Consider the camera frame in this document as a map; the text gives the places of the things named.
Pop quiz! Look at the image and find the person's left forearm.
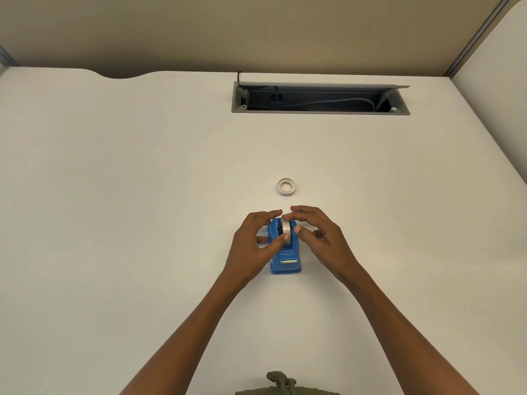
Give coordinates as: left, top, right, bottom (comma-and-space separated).
119, 272, 248, 395

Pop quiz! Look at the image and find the person's right forearm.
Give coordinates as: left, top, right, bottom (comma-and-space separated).
341, 263, 481, 395

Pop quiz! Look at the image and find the blue tape dispenser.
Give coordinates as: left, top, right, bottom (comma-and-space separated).
267, 218, 304, 275

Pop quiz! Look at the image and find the olive green garment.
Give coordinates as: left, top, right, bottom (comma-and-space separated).
235, 370, 343, 395

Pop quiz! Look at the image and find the person's left hand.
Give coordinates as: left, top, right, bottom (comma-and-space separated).
222, 210, 288, 291

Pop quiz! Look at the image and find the grey cable box lid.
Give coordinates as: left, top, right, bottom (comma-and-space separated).
236, 81, 411, 90

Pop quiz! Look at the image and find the aluminium partition post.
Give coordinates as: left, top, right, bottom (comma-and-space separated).
444, 0, 516, 77

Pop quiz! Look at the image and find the grey desk cable box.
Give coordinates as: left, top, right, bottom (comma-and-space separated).
231, 81, 411, 117

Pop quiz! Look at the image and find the grey cable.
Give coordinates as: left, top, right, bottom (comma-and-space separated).
283, 97, 378, 111

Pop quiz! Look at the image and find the person's right hand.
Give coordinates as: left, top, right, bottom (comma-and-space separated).
290, 205, 363, 285

